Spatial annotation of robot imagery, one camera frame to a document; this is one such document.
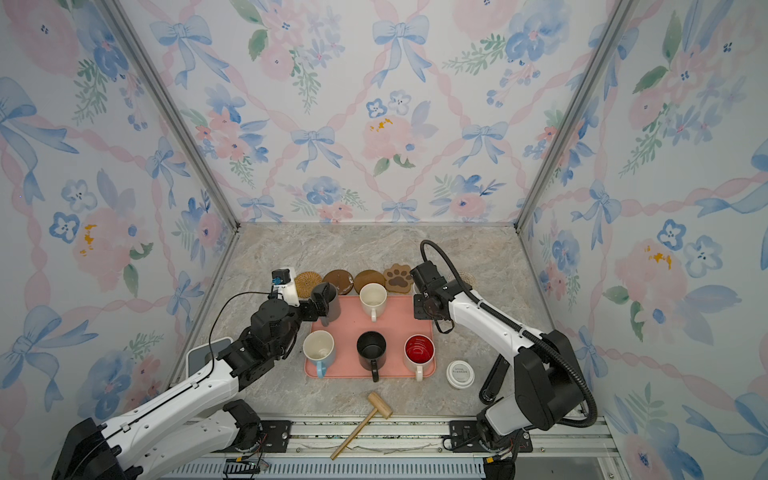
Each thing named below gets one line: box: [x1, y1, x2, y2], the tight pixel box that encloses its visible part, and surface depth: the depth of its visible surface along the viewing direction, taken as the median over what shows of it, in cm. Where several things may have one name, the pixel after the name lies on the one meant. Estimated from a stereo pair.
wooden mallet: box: [330, 392, 393, 460], surface depth 78 cm
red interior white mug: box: [404, 334, 435, 382], surface depth 83 cm
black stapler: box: [479, 353, 510, 405], surface depth 81 cm
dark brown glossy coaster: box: [323, 269, 354, 295], surface depth 105 cm
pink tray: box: [304, 295, 436, 382], surface depth 86 cm
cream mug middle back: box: [359, 282, 388, 323], surface depth 92 cm
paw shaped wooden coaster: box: [384, 263, 414, 294], surface depth 106 cm
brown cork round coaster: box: [354, 269, 387, 295], surface depth 106 cm
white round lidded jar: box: [446, 360, 475, 389], surface depth 79 cm
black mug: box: [356, 331, 387, 383], surface depth 83 cm
